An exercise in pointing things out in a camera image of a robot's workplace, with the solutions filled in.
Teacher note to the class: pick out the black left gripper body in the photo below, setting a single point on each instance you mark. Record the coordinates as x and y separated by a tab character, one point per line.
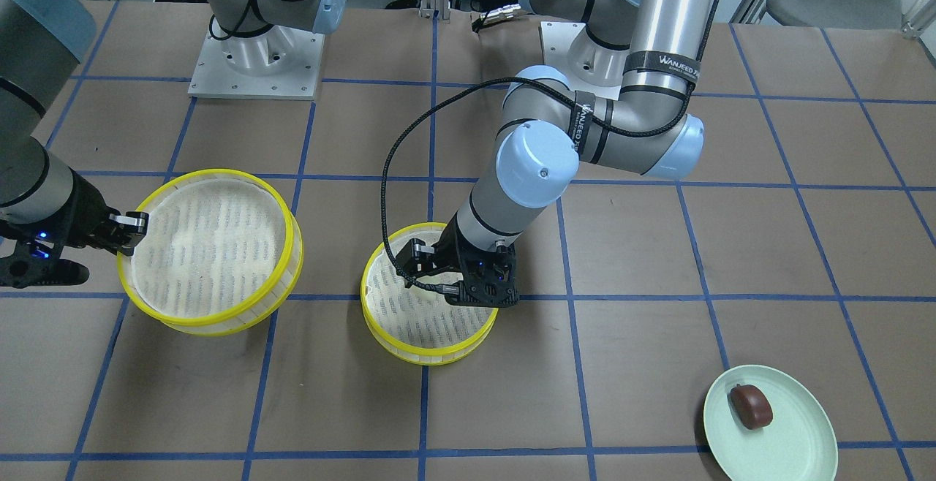
455	252

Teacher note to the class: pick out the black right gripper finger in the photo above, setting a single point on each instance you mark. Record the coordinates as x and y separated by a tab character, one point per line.
127	248
132	225

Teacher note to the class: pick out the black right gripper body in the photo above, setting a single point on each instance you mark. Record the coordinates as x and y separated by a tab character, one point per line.
82	212

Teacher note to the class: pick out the yellow bamboo steamer layer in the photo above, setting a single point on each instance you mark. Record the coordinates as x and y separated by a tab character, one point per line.
221	253
415	325

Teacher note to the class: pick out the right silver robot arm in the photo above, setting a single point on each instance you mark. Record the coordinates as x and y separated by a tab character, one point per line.
42	42

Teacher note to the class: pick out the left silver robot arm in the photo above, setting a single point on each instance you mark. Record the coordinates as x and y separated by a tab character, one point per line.
622	105

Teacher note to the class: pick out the dark brown bun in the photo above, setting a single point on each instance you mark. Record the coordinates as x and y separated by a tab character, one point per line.
751	406

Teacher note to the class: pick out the light green round plate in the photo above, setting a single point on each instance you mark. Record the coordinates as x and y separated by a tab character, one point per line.
800	444

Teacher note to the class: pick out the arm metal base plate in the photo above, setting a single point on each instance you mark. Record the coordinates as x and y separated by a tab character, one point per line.
587	65
281	64

